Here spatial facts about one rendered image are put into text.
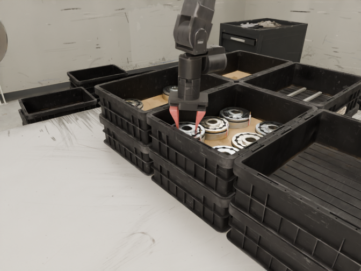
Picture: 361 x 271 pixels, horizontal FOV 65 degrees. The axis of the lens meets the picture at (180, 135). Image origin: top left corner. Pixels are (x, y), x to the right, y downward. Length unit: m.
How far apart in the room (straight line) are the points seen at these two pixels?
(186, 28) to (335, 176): 0.50
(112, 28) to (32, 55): 1.01
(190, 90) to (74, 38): 3.15
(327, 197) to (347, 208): 0.04
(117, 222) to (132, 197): 0.10
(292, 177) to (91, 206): 0.54
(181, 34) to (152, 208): 0.46
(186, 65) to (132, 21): 3.36
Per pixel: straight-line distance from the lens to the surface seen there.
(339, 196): 0.73
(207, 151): 0.62
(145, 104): 1.08
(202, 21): 0.68
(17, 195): 0.96
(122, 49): 4.02
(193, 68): 0.69
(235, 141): 0.78
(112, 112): 0.97
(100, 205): 0.84
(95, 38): 3.86
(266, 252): 0.67
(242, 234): 0.67
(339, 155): 0.89
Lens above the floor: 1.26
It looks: 30 degrees down
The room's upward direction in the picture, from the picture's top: straight up
